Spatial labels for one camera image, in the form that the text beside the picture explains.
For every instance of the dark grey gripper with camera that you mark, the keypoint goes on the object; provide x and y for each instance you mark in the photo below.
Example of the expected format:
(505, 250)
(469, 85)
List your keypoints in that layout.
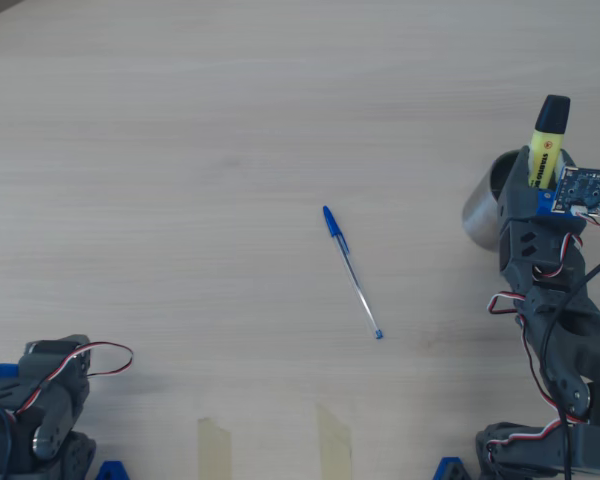
(519, 194)

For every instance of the yellow highlighter pen black cap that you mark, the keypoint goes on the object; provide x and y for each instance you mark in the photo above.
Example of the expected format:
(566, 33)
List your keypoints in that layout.
(547, 150)

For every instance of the silver metal cup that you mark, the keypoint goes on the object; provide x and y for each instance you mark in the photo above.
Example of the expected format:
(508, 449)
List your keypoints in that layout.
(480, 215)

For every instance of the blue ballpoint pen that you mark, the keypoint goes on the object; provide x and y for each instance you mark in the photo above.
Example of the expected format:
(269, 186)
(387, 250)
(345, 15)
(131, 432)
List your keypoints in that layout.
(336, 227)

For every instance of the beige masking tape strip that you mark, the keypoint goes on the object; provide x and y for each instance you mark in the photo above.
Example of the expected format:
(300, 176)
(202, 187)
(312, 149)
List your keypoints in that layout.
(214, 450)
(334, 445)

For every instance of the blue wrist camera board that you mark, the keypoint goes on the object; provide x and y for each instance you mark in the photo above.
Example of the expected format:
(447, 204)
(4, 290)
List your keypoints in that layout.
(585, 190)

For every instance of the grey arm without camera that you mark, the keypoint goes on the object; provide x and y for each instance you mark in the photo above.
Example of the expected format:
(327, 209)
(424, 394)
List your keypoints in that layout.
(55, 440)

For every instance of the dark grey arm with camera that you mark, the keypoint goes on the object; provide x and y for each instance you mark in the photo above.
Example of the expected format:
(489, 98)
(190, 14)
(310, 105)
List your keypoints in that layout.
(570, 340)

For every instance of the blue base under camera arm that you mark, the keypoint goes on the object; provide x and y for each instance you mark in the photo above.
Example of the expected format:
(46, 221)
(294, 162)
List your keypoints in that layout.
(452, 471)

